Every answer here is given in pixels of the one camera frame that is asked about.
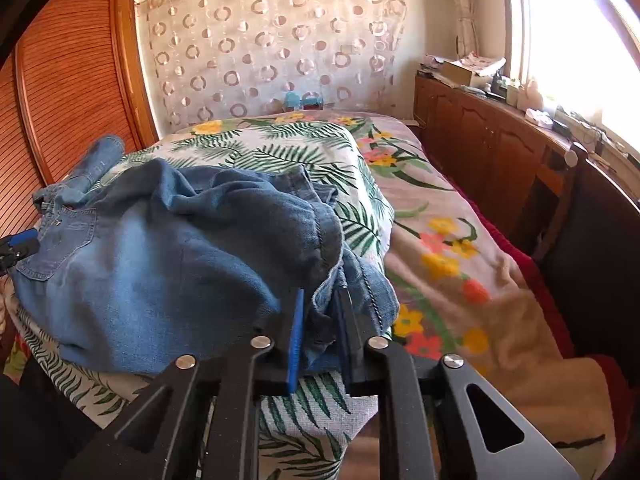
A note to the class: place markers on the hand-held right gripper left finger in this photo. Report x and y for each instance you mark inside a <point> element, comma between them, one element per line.
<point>297,345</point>

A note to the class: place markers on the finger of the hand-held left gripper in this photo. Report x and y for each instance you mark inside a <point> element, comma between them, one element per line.
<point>24,236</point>
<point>25,250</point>

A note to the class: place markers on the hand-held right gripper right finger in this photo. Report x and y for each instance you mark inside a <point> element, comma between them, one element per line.
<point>346,345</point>

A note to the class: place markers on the blue denim pants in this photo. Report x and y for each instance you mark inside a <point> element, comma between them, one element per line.
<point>175,260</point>

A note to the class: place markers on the pink floral blanket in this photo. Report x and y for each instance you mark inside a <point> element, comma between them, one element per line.
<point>450,270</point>

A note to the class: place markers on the wooden louvered wardrobe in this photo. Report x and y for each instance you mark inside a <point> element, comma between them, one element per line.
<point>75,70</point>

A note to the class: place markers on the person's dark clothing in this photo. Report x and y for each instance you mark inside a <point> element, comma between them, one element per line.
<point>45,425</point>

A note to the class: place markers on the blue plastic bag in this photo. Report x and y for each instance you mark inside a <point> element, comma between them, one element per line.
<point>302,101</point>

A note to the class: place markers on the long wooden cabinet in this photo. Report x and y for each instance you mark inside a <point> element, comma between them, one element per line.
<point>485,135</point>

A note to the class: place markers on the dark chair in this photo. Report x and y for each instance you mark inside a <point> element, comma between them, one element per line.
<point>600,260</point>

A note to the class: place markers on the red blanket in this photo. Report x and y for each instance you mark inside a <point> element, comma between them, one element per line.
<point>615,385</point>

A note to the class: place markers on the open cardboard box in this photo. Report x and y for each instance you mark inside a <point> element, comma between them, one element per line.
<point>462,72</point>

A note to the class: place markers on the white tissue box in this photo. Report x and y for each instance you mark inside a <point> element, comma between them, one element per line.
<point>539,118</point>

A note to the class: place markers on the sheer circle-patterned curtain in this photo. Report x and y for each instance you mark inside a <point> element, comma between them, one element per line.
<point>270,45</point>

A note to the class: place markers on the tied beige window curtain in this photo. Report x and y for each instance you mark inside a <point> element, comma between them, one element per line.
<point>462,5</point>

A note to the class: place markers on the bright window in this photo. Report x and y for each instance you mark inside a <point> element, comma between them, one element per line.
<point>575,45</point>

